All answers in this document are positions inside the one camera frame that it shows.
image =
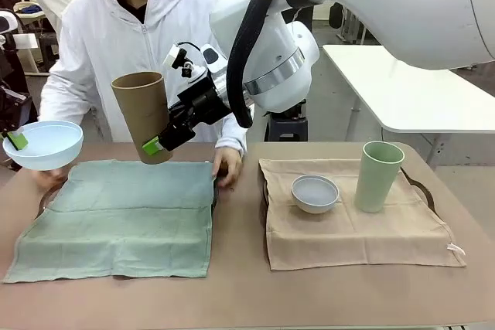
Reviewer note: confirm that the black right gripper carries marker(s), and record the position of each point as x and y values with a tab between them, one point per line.
205	104

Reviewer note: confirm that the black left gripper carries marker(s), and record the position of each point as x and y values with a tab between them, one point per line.
15	109

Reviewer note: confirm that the tall brown cup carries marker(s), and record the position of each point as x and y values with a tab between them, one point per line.
139	113

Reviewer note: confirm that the light blue bowl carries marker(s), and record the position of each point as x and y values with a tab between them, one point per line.
50	152

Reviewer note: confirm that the green cloth mat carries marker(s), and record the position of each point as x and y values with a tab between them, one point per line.
116	222

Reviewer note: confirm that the white bowl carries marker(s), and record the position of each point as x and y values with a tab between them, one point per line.
315	204

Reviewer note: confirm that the beige cloth mat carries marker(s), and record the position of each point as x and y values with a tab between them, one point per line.
348	237

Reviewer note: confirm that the tall pale green cup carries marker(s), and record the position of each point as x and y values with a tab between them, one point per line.
373	187

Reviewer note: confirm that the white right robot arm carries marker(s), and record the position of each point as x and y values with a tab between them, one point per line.
406	9

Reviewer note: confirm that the person's right forearm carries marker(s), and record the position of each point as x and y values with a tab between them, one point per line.
58	106

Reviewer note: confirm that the person's left forearm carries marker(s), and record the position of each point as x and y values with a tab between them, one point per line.
234	137

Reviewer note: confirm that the dark brown serving tray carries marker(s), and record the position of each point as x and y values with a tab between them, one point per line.
216	194
425	192

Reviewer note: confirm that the person's right hand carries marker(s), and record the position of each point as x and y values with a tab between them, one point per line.
52	177

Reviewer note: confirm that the person's left hand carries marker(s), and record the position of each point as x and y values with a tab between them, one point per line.
231	164

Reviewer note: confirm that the dark brown plastic stool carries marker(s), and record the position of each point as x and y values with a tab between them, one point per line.
48	50

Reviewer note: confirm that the person in white hoodie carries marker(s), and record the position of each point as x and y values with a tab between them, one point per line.
108	48

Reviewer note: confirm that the dark grey plastic stool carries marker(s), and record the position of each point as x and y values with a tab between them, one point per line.
288	127

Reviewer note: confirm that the white table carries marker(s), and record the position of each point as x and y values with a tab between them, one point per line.
406	90

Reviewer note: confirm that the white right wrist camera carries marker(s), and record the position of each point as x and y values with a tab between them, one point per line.
171	57

